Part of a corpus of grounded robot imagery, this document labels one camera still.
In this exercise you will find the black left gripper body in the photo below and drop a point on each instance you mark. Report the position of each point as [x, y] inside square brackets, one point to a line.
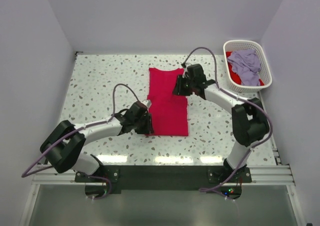
[143, 126]

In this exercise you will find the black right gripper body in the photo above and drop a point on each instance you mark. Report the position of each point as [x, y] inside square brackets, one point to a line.
[184, 85]

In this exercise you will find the crimson red t shirt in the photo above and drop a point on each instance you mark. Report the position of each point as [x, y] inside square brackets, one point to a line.
[168, 111]

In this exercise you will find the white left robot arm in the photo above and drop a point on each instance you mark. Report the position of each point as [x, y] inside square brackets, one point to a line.
[63, 147]

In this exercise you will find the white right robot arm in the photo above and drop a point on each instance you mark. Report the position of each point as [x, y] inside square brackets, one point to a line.
[250, 124]

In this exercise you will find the red t shirt in basket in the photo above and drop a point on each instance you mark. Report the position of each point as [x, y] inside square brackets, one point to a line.
[235, 77]

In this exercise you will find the white perforated laundry basket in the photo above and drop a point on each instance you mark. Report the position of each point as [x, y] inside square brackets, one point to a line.
[264, 74]

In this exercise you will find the lavender t shirt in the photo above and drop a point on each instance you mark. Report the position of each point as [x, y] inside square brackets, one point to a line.
[246, 64]

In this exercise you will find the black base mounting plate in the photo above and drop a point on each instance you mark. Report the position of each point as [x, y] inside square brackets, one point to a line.
[114, 179]

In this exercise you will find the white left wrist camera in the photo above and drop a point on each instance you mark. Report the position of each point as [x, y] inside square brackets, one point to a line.
[147, 103]

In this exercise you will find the aluminium extrusion rail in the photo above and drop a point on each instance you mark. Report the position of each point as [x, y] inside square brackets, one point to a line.
[260, 175]

